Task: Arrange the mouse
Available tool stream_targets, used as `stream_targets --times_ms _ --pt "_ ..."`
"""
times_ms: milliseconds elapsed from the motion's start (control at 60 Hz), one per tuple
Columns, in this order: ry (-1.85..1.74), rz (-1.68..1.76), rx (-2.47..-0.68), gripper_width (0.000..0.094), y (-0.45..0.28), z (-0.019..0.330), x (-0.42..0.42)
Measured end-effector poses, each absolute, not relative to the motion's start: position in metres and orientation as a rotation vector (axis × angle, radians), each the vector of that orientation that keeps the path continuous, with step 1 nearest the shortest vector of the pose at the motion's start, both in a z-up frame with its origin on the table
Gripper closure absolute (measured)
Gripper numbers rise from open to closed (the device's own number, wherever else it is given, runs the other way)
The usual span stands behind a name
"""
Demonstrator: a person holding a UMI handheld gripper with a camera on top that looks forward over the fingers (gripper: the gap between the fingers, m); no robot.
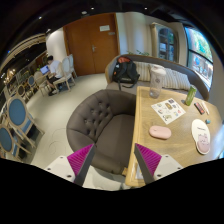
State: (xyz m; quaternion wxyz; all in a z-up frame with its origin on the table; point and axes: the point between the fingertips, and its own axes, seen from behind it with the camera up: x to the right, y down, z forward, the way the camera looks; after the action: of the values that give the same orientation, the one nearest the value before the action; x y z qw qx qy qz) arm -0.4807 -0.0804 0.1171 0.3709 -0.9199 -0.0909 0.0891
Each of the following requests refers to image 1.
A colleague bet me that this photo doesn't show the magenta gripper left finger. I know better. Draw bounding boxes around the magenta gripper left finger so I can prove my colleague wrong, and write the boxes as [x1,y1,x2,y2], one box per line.
[67,144,95,186]

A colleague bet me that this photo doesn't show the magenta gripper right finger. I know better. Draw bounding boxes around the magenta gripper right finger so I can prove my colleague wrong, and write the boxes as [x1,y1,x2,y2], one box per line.
[134,144,162,184]

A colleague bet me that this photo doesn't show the pink computer mouse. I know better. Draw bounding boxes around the pink computer mouse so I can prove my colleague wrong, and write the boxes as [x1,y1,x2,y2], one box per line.
[149,126,172,139]

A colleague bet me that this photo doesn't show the round white mouse pad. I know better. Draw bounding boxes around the round white mouse pad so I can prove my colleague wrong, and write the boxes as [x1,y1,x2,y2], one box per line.
[191,119,210,155]

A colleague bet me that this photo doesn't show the dark grey tufted armchair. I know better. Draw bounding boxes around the dark grey tufted armchair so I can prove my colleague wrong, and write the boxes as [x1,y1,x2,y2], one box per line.
[66,89,136,175]

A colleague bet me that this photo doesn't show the sticker sheet paper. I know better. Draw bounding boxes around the sticker sheet paper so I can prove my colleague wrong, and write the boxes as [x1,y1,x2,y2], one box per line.
[152,98,185,124]

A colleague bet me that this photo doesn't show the blue round-back chair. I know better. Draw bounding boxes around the blue round-back chair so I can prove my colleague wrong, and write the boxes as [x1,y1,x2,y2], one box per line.
[7,96,44,148]
[0,124,29,161]

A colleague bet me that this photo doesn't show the blue round-back chair front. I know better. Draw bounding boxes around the blue round-back chair front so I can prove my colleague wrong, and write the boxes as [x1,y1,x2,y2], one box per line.
[0,124,29,161]

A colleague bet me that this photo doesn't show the small dark box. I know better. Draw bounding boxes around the small dark box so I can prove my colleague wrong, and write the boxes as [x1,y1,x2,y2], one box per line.
[194,102,205,115]

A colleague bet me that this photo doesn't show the green can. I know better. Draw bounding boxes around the green can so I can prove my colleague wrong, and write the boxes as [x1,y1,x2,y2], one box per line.
[185,85,197,106]

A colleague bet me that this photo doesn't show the striped cushion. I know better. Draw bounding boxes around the striped cushion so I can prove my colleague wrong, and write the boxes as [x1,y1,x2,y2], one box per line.
[135,61,191,90]

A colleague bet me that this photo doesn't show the clear water bottle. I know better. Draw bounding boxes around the clear water bottle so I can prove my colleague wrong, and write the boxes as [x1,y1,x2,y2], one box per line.
[149,65,166,98]

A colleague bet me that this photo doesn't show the grey curved sofa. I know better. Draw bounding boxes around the grey curved sofa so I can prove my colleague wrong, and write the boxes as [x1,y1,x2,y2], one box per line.
[105,54,209,101]

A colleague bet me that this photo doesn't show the white chair near door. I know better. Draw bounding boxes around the white chair near door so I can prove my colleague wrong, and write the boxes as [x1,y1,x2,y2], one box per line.
[53,57,75,88]

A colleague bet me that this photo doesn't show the seated person white shirt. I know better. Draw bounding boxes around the seated person white shirt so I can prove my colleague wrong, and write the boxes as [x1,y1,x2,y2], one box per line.
[47,56,63,95]

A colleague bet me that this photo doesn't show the black backpack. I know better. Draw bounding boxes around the black backpack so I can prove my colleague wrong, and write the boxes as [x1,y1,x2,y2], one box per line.
[112,56,140,88]

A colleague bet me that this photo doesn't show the open laptop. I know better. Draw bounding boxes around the open laptop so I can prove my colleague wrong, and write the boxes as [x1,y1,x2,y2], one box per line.
[40,65,50,75]

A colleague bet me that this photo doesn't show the wooden display cabinet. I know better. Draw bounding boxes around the wooden display cabinet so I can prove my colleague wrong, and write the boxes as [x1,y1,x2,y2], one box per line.
[150,23,178,62]

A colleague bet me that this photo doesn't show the wooden double door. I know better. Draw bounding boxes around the wooden double door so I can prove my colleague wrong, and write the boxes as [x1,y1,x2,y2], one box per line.
[63,13,119,76]

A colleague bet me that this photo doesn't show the window with black frame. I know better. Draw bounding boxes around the window with black frame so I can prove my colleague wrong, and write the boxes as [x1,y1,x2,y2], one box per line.
[185,27,213,89]

